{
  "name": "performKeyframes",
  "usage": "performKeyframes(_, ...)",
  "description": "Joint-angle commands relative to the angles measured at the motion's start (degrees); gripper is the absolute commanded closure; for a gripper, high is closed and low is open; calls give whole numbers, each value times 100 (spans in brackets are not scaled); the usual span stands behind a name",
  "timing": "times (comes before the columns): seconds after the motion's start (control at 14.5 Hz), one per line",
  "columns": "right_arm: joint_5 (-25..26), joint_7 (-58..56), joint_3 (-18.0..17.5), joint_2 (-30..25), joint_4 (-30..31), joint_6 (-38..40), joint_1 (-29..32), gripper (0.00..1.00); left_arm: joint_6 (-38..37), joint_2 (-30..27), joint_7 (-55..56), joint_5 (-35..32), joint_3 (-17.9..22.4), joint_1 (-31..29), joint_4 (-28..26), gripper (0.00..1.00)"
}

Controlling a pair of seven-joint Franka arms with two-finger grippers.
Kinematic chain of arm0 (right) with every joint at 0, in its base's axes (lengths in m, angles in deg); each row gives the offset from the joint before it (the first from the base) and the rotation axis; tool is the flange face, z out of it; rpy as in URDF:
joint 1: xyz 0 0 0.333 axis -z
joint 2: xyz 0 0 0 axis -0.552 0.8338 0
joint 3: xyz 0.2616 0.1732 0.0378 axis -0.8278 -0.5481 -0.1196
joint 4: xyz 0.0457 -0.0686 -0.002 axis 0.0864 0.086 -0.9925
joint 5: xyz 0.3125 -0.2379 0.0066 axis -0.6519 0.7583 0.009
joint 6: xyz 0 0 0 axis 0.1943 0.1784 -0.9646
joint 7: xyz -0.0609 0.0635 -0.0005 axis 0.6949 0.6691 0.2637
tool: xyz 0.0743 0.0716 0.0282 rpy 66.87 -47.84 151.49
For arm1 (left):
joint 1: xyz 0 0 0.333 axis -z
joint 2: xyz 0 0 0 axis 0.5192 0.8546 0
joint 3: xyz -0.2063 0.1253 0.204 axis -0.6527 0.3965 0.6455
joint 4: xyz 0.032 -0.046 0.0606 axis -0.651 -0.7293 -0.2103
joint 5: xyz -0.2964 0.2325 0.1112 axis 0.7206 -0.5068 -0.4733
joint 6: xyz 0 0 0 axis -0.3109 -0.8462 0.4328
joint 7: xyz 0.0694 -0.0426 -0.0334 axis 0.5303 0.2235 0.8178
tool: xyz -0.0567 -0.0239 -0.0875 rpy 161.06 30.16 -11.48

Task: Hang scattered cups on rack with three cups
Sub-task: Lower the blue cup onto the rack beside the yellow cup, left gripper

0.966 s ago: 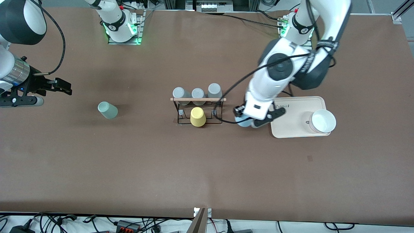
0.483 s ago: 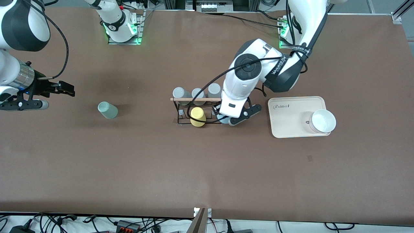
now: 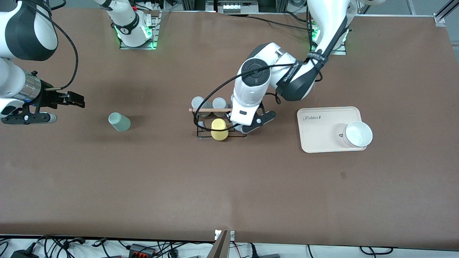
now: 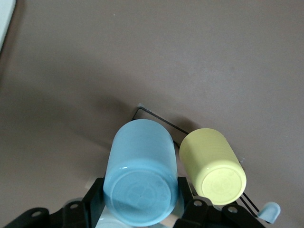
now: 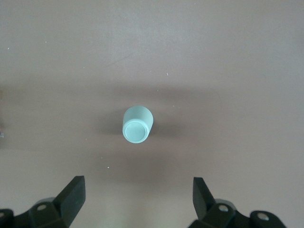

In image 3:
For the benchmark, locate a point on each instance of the grey cup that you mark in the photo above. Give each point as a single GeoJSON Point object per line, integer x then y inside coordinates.
{"type": "Point", "coordinates": [218, 103]}
{"type": "Point", "coordinates": [198, 102]}

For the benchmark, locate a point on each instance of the grey camera mount pole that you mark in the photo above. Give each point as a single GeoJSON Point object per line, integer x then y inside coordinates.
{"type": "Point", "coordinates": [219, 249]}

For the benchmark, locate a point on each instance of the white mount bracket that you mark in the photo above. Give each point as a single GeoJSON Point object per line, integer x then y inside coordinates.
{"type": "Point", "coordinates": [231, 235]}

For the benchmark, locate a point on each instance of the grey power strip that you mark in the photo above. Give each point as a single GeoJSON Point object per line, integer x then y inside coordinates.
{"type": "Point", "coordinates": [233, 6]}

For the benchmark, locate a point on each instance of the aluminium corner bracket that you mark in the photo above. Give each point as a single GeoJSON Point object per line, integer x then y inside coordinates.
{"type": "Point", "coordinates": [439, 19]}

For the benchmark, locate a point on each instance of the black power adapter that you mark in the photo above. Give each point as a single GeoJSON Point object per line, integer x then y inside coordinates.
{"type": "Point", "coordinates": [24, 254]}

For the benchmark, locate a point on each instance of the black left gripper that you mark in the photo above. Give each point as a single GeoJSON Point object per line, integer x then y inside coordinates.
{"type": "Point", "coordinates": [226, 113]}

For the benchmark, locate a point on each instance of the pale green cup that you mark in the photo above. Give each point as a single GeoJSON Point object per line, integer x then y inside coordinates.
{"type": "Point", "coordinates": [119, 122]}

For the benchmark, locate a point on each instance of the white bowl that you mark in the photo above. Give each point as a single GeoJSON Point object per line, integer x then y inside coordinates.
{"type": "Point", "coordinates": [358, 134]}

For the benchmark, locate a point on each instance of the black box orange connectors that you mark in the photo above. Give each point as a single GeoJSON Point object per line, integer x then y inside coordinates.
{"type": "Point", "coordinates": [142, 250]}

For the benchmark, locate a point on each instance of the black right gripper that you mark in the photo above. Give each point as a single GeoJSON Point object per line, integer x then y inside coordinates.
{"type": "Point", "coordinates": [49, 97]}

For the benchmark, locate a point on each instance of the yellow cup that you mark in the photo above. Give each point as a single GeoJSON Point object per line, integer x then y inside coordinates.
{"type": "Point", "coordinates": [219, 131]}

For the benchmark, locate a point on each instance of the black plug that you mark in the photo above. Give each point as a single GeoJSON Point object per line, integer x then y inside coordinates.
{"type": "Point", "coordinates": [254, 251]}

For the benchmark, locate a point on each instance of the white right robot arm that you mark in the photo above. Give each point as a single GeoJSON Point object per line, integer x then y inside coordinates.
{"type": "Point", "coordinates": [127, 25]}

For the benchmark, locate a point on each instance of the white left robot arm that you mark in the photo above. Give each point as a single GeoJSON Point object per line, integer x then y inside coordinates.
{"type": "Point", "coordinates": [333, 21]}

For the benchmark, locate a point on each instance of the cream rabbit print tray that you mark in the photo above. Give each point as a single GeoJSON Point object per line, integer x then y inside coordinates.
{"type": "Point", "coordinates": [322, 132]}

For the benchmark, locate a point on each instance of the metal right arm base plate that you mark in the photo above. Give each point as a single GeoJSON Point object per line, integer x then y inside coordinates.
{"type": "Point", "coordinates": [156, 28]}

